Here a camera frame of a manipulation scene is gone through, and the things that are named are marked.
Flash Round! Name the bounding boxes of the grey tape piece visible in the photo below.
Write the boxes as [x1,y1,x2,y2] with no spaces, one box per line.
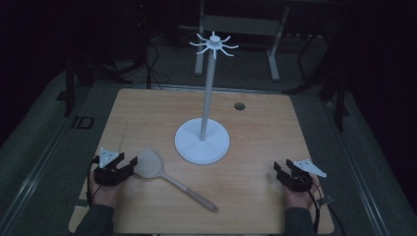
[317,195,335,207]

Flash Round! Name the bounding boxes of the person's left hand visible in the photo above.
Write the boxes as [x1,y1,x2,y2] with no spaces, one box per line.
[89,171,126,209]

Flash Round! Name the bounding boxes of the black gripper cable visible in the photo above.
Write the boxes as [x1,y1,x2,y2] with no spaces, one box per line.
[85,155,101,208]
[294,176,347,236]

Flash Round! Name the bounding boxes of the white hook rack stand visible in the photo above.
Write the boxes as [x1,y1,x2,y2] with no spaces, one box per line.
[174,30,240,165]

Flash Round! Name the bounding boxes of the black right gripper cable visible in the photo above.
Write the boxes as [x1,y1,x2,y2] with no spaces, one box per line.
[294,176,347,236]

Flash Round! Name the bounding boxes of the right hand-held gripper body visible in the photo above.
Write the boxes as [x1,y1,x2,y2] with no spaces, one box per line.
[279,158,328,193]

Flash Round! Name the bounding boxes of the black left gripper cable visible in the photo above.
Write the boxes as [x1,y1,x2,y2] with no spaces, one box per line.
[85,155,101,208]

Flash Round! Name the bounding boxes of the person's right hand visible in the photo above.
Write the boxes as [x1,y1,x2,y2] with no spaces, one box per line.
[283,176,322,211]

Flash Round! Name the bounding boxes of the black floor cable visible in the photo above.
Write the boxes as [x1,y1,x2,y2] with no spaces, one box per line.
[143,41,171,90]

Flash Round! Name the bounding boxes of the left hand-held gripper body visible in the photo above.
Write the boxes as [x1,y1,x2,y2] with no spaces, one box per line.
[92,147,127,187]

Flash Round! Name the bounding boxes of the grey metal table frame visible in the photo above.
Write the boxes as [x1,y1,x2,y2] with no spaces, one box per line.
[194,0,291,83]

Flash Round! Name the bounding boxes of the beige spatula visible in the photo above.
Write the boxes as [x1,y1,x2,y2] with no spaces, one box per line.
[133,147,219,213]

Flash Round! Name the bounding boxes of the black metal stand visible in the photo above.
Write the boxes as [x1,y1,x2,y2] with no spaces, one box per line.
[284,30,351,133]
[63,53,77,118]

